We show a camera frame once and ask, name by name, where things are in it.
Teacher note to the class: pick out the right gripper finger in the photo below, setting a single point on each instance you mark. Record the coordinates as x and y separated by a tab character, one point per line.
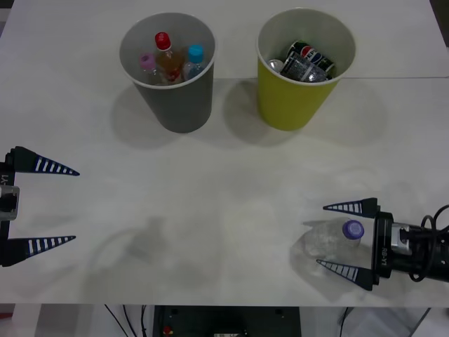
365	277
366	208

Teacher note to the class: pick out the purple cap plastic bottle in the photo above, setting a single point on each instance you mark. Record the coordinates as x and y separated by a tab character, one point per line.
352	229

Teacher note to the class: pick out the silver can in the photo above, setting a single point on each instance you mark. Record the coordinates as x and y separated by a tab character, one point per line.
275	64

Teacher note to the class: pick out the red cap plastic bottle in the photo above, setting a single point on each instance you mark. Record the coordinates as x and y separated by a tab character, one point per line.
163	40

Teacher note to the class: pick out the blue cap plastic bottle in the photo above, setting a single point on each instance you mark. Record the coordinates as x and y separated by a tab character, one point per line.
195	53

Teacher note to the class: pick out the yellow-green plastic bin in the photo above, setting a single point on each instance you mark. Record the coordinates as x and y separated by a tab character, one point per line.
291	105

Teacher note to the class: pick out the black can white print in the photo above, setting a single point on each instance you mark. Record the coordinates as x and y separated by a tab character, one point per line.
298	66

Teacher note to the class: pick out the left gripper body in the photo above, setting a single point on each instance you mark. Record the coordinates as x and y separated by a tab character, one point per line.
7	177

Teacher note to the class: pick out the black robot torso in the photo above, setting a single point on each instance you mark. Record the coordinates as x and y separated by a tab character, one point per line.
196	321

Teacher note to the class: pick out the pink cap plastic bottle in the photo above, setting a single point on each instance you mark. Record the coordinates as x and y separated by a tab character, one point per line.
146	61

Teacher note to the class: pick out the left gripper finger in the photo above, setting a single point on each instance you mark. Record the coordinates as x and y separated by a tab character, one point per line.
31	162
24	249

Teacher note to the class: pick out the black can blue-red print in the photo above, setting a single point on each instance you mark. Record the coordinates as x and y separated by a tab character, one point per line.
313	52

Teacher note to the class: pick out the grey plastic bin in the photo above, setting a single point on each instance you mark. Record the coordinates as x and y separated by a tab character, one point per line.
182	105

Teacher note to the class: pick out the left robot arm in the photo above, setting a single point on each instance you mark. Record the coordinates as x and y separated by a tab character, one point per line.
8	205

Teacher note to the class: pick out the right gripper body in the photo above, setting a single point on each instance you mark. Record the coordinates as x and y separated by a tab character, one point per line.
383	245

